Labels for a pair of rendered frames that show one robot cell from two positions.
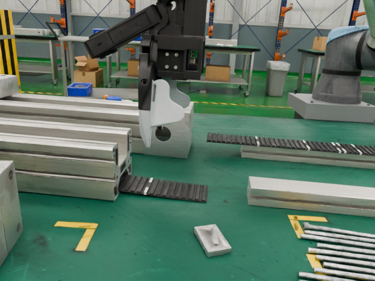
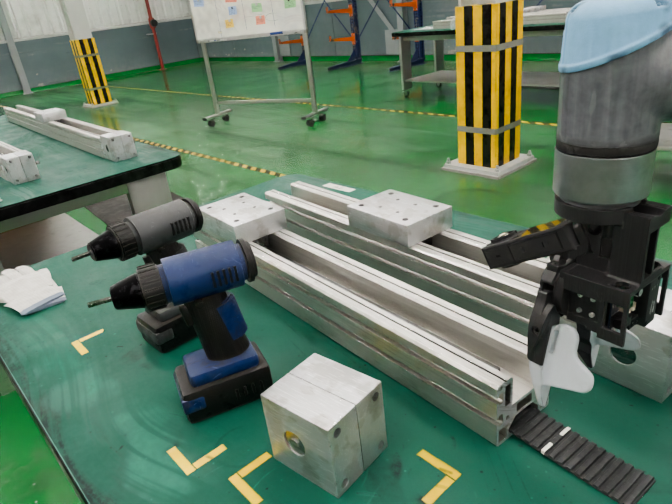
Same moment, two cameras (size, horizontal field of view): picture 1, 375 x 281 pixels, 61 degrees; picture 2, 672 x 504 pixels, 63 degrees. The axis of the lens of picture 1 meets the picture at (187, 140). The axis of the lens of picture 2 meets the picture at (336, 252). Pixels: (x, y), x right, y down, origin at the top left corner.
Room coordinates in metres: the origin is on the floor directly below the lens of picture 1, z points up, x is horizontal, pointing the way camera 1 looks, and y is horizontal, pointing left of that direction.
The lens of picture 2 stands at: (0.01, -0.15, 1.26)
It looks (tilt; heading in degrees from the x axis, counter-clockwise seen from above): 25 degrees down; 51
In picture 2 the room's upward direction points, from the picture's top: 7 degrees counter-clockwise
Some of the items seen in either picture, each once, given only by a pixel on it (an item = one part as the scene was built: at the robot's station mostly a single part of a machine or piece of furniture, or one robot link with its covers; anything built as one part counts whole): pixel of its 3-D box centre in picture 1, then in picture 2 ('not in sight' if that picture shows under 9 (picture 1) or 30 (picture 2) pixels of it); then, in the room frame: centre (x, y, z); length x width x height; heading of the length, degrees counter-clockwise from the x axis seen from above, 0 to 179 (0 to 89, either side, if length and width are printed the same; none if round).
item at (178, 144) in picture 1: (171, 125); (652, 333); (0.66, 0.04, 0.83); 0.12 x 0.09 x 0.10; 175
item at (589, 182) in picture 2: not in sight; (603, 171); (0.46, 0.03, 1.10); 0.08 x 0.08 x 0.05
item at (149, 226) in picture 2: not in sight; (151, 281); (0.27, 0.63, 0.89); 0.20 x 0.08 x 0.22; 1
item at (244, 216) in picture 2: not in sight; (242, 223); (0.52, 0.75, 0.87); 0.16 x 0.11 x 0.07; 85
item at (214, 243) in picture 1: (211, 239); not in sight; (0.33, -0.04, 0.78); 0.05 x 0.03 x 0.01; 19
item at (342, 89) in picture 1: (338, 85); not in sight; (1.06, -0.49, 0.88); 0.15 x 0.15 x 0.10
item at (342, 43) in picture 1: (347, 48); not in sight; (1.06, -0.49, 0.99); 0.13 x 0.12 x 0.14; 40
